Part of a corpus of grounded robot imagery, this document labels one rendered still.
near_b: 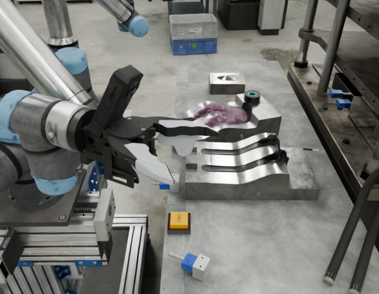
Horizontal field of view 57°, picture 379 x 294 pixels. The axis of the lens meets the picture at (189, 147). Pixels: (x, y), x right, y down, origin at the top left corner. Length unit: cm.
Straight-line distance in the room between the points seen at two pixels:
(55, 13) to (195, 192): 84
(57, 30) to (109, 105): 99
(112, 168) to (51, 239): 64
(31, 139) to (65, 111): 9
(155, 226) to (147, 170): 190
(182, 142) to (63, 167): 23
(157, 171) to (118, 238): 160
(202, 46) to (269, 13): 128
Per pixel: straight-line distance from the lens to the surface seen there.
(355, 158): 172
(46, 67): 74
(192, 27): 471
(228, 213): 129
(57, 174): 66
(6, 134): 94
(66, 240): 112
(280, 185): 132
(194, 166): 136
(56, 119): 56
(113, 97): 48
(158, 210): 240
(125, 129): 50
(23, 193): 103
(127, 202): 249
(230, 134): 159
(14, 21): 77
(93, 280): 188
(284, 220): 130
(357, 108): 189
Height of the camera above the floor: 174
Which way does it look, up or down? 36 degrees down
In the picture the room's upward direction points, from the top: straight up
